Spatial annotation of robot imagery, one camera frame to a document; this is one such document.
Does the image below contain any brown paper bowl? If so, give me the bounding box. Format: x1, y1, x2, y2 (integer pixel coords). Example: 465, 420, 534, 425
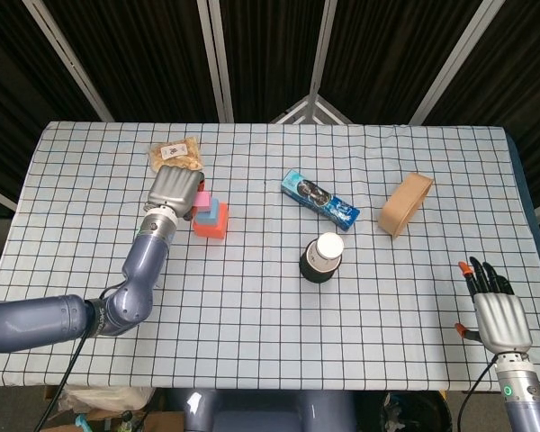
377, 172, 435, 239

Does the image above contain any brown cardboard box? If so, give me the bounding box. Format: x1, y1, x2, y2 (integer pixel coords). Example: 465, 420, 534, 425
40, 384, 185, 432

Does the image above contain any white metal screen foot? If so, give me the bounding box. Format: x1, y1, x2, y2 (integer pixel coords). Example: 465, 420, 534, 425
269, 94, 352, 125

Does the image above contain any white paper cup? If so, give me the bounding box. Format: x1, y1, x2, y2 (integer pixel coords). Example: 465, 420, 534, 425
304, 231, 346, 274

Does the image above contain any orange foam cube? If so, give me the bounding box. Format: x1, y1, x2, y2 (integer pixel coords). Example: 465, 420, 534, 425
191, 202, 230, 240

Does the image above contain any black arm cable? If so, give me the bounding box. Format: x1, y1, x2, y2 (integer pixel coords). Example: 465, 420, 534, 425
31, 285, 118, 432
457, 355, 500, 432

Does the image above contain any black mesh pen holder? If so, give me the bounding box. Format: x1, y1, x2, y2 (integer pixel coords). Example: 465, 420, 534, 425
298, 242, 343, 284

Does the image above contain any clear snack bag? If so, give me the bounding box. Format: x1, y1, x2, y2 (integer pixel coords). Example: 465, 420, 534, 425
148, 138, 205, 175

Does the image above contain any light blue cube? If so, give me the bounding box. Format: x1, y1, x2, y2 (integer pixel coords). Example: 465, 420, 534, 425
193, 197, 221, 227

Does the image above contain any white plastic bag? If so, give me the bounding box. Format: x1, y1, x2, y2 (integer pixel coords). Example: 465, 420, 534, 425
58, 385, 157, 413

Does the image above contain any checkered light blue tablecloth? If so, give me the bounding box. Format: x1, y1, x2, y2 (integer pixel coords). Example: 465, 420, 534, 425
0, 120, 540, 392

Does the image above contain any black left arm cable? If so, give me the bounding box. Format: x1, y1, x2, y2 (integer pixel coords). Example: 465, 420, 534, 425
31, 285, 118, 432

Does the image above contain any grey robot torso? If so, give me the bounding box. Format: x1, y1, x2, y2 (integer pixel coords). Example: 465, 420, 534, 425
182, 389, 359, 432

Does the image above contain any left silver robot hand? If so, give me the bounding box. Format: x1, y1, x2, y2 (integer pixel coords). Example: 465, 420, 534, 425
147, 166, 207, 221

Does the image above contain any blue cookie box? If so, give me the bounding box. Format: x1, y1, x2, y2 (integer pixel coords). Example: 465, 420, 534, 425
281, 168, 361, 232

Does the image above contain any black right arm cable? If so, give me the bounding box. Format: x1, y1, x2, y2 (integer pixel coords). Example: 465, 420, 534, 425
457, 355, 500, 432

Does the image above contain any black folding screen white frame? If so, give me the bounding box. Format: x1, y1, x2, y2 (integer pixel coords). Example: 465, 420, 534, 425
0, 0, 540, 226

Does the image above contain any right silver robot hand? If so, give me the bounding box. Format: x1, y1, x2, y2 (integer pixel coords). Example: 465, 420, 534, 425
454, 256, 533, 353

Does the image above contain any black trash bin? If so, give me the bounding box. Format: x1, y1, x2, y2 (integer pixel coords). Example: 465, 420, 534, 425
380, 391, 454, 432

